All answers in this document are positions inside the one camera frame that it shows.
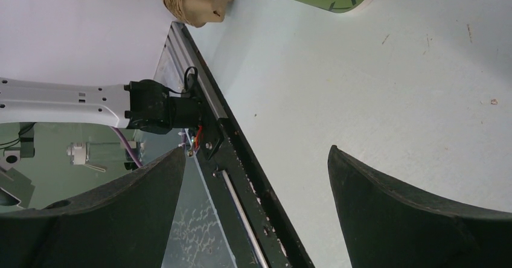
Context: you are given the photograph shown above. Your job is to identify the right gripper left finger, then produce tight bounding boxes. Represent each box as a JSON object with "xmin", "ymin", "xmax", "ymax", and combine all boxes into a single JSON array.
[{"xmin": 1, "ymin": 148, "xmax": 186, "ymax": 267}]

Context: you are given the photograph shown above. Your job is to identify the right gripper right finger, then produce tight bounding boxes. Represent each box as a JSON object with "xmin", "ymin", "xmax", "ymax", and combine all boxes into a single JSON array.
[{"xmin": 327, "ymin": 145, "xmax": 511, "ymax": 267}]

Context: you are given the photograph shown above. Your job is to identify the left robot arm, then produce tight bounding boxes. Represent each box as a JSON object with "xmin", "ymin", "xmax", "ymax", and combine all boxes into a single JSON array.
[{"xmin": 1, "ymin": 78, "xmax": 201, "ymax": 135}]

